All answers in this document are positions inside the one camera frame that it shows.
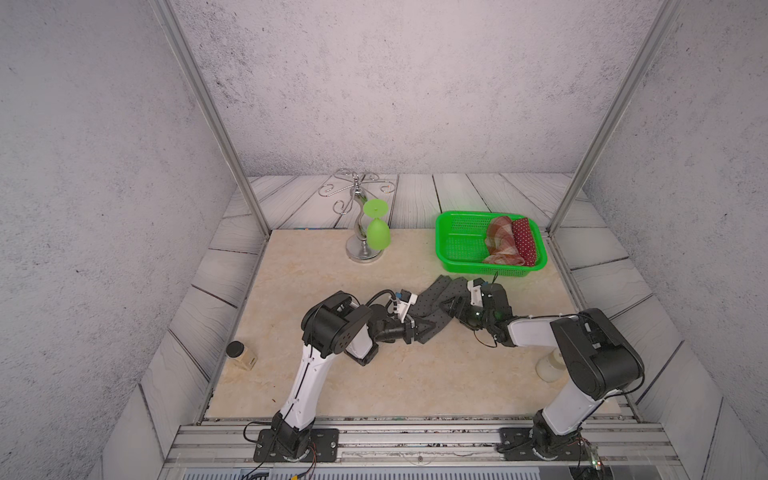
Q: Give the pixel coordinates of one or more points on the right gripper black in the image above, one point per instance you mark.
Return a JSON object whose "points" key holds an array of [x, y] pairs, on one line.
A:
{"points": [[460, 314]]}

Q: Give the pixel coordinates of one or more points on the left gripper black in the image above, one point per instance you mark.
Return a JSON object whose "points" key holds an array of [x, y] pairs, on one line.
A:
{"points": [[408, 330]]}

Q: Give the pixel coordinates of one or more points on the grey polka dot skirt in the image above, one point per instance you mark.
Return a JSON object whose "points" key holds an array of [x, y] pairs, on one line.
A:
{"points": [[444, 300]]}

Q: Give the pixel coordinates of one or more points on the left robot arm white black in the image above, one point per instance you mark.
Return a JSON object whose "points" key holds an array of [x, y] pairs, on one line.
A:
{"points": [[337, 325]]}

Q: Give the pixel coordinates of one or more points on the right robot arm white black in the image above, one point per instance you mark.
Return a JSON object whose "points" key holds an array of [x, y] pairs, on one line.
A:
{"points": [[600, 362]]}

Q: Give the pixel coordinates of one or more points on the small translucent plastic bottle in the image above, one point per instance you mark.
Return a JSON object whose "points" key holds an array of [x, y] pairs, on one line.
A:
{"points": [[551, 367]]}

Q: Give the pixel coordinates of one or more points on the brown plaid rolled skirt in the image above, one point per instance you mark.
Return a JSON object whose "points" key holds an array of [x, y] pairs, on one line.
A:
{"points": [[501, 243]]}

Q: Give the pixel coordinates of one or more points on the green plastic basket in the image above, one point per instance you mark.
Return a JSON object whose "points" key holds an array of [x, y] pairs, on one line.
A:
{"points": [[460, 244]]}

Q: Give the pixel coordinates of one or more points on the red dotted rolled skirt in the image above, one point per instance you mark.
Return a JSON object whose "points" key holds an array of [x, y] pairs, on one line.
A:
{"points": [[524, 241]]}

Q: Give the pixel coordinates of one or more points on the green plastic wine glass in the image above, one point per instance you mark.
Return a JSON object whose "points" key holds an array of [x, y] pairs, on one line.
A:
{"points": [[378, 232]]}

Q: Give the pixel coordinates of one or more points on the small bottle black cap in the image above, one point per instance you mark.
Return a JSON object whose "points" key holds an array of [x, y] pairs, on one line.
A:
{"points": [[241, 356]]}

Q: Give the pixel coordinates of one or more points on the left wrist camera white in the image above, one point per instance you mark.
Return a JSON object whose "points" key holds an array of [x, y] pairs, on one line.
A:
{"points": [[404, 300]]}

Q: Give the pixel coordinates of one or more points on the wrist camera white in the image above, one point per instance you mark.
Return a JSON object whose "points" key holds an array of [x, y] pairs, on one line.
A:
{"points": [[404, 300], [475, 290]]}

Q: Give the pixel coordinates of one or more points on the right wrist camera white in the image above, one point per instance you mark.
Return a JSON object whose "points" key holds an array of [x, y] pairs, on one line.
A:
{"points": [[475, 290]]}

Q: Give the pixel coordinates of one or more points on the silver wire glass rack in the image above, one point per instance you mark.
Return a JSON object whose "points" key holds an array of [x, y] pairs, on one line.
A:
{"points": [[359, 188]]}

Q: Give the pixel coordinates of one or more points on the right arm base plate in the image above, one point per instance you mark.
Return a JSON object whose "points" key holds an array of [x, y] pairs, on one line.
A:
{"points": [[529, 444]]}

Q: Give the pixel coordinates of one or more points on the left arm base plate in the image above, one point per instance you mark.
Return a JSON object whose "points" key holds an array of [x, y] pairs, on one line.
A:
{"points": [[290, 445]]}

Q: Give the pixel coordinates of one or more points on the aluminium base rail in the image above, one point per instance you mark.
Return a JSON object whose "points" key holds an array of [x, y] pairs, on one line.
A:
{"points": [[607, 442]]}

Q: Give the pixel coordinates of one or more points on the right aluminium frame post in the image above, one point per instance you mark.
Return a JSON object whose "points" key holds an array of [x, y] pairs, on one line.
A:
{"points": [[659, 29]]}

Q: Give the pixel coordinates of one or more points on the aluminium frame post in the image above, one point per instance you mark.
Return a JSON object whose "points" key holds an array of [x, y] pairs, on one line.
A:
{"points": [[659, 29], [185, 57]]}

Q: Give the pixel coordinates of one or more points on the left aluminium frame post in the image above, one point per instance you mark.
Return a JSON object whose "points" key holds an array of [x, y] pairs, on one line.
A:
{"points": [[185, 57]]}

